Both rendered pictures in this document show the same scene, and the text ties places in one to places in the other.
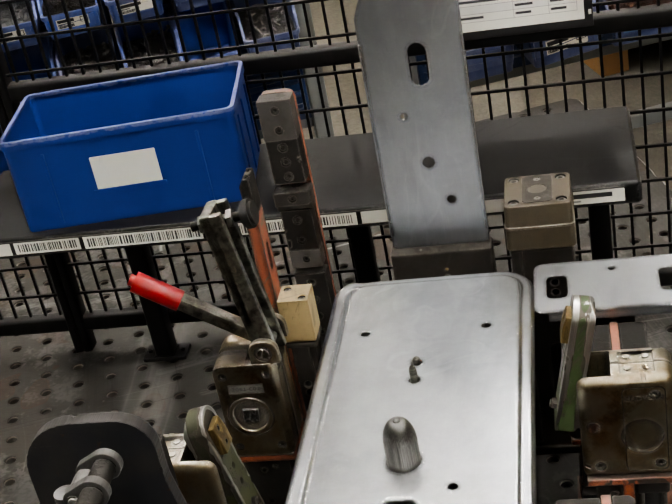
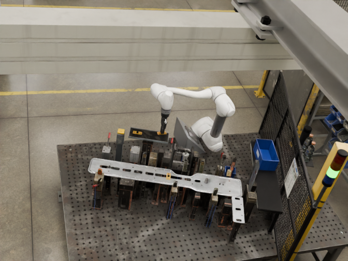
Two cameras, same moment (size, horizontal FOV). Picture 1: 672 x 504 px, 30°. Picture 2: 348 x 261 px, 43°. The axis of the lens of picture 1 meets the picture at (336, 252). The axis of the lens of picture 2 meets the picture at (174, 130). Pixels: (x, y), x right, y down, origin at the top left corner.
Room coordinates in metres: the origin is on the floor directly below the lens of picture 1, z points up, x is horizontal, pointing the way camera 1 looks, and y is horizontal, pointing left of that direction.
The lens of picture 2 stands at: (-0.25, -2.67, 3.80)
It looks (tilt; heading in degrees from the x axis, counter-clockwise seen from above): 39 degrees down; 74
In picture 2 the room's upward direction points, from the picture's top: 11 degrees clockwise
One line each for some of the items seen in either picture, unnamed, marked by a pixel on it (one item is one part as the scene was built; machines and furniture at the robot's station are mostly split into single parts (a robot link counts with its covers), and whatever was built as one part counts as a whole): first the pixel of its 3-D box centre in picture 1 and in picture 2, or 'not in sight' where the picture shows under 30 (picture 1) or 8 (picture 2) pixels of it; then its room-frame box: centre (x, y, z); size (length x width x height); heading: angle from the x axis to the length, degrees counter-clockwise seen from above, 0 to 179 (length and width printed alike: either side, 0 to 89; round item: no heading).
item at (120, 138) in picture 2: not in sight; (119, 149); (0.18, 0.49, 0.92); 0.08 x 0.08 x 0.44; 77
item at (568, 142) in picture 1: (288, 185); (265, 174); (1.50, 0.04, 1.02); 0.90 x 0.22 x 0.03; 77
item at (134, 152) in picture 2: not in sight; (133, 165); (0.30, 0.29, 0.90); 0.13 x 0.10 x 0.41; 77
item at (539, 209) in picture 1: (550, 318); (247, 208); (1.27, -0.24, 0.88); 0.08 x 0.08 x 0.36; 77
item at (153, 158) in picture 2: not in sight; (150, 170); (0.46, 0.24, 0.89); 0.13 x 0.11 x 0.38; 77
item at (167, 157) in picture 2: not in sight; (164, 169); (0.59, 0.25, 0.89); 0.13 x 0.11 x 0.38; 77
